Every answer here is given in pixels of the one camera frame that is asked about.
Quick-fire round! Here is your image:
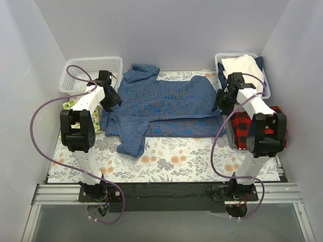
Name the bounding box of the blue checkered long sleeve shirt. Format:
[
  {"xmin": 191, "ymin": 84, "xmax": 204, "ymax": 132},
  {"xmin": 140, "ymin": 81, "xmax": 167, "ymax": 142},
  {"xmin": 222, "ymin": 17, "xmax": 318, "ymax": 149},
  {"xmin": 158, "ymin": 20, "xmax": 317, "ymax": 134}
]
[{"xmin": 100, "ymin": 64, "xmax": 226, "ymax": 158}]

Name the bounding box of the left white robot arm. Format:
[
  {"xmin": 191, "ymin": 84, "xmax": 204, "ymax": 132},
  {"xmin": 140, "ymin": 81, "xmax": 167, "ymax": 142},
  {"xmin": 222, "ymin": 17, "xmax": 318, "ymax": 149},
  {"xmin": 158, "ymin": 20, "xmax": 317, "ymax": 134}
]
[{"xmin": 60, "ymin": 70, "xmax": 122, "ymax": 202}]

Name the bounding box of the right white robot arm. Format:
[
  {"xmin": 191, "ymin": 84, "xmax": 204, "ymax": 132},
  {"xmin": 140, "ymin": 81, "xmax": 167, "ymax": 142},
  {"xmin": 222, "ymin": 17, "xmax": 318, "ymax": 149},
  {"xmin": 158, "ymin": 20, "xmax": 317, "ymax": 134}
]
[{"xmin": 213, "ymin": 72, "xmax": 287, "ymax": 201}]

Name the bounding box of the navy blue folded shirt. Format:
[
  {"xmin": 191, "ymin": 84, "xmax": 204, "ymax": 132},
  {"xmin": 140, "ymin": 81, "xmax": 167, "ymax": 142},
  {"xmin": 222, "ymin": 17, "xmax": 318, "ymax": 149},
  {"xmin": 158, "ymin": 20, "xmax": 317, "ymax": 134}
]
[{"xmin": 214, "ymin": 53, "xmax": 271, "ymax": 99}]

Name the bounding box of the lemon print folded cloth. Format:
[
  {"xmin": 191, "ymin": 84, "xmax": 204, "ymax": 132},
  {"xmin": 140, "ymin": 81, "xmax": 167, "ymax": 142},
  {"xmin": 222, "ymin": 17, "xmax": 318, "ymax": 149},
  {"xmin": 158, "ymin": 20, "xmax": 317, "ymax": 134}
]
[{"xmin": 60, "ymin": 97, "xmax": 100, "ymax": 136}]

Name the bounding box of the red black plaid shirt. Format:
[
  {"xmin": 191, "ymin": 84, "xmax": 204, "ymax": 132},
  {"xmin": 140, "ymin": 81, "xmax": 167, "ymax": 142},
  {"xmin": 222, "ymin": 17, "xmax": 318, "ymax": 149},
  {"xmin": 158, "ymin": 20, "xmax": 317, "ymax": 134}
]
[{"xmin": 231, "ymin": 106, "xmax": 287, "ymax": 157}]

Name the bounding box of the white folded shirt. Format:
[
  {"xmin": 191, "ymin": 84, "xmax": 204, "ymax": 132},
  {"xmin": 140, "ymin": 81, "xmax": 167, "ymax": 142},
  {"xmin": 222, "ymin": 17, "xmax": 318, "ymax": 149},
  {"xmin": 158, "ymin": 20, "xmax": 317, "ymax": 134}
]
[{"xmin": 221, "ymin": 54, "xmax": 264, "ymax": 82}]

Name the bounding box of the right white plastic basket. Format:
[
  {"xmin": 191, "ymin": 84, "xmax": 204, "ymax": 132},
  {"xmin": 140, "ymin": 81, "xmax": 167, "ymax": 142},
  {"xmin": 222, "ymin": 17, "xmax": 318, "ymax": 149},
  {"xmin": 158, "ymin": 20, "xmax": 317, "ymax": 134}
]
[{"xmin": 214, "ymin": 52, "xmax": 272, "ymax": 103}]

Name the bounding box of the white plastic basket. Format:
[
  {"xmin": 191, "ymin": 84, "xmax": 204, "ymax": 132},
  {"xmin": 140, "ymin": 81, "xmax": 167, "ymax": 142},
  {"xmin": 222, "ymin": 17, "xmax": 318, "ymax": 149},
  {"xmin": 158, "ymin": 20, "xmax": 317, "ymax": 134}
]
[
  {"xmin": 59, "ymin": 56, "xmax": 123, "ymax": 95},
  {"xmin": 214, "ymin": 52, "xmax": 272, "ymax": 103}
]

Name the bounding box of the left white plastic basket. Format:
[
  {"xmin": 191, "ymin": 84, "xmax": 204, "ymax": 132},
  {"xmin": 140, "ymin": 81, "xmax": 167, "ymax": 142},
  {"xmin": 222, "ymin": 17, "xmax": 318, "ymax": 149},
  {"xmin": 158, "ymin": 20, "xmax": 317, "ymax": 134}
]
[{"xmin": 59, "ymin": 56, "xmax": 123, "ymax": 95}]

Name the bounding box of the floral patterned table mat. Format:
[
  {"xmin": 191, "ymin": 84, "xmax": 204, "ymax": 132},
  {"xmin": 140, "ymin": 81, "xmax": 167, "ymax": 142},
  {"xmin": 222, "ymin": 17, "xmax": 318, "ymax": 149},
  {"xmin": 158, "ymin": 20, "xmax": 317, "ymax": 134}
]
[{"xmin": 46, "ymin": 70, "xmax": 280, "ymax": 184}]

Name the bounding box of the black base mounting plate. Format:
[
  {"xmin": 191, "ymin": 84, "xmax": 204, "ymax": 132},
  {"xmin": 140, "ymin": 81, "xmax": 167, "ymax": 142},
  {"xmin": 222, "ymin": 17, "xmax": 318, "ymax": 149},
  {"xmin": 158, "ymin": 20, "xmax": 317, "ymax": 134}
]
[{"xmin": 78, "ymin": 182, "xmax": 260, "ymax": 213}]

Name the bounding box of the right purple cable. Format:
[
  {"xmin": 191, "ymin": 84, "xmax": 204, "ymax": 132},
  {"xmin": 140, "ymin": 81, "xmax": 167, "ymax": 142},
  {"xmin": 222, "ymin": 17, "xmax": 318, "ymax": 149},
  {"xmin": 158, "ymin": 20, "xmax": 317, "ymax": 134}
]
[{"xmin": 210, "ymin": 73, "xmax": 267, "ymax": 220}]

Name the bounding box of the purple cable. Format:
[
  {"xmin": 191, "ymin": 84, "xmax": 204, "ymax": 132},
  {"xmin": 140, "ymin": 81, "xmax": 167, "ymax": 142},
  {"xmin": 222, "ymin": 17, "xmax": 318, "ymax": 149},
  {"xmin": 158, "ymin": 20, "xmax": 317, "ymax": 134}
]
[
  {"xmin": 30, "ymin": 65, "xmax": 126, "ymax": 224},
  {"xmin": 210, "ymin": 73, "xmax": 267, "ymax": 220}
]

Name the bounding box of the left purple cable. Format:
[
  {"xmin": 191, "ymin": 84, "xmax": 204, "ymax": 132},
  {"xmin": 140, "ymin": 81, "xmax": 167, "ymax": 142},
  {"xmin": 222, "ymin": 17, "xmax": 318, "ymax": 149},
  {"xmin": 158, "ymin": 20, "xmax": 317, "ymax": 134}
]
[{"xmin": 30, "ymin": 65, "xmax": 126, "ymax": 224}]

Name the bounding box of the aluminium frame rail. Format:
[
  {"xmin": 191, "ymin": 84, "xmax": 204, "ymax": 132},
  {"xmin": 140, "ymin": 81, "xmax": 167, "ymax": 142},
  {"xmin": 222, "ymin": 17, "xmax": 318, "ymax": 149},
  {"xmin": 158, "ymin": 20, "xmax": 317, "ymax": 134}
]
[{"xmin": 31, "ymin": 183, "xmax": 88, "ymax": 205}]

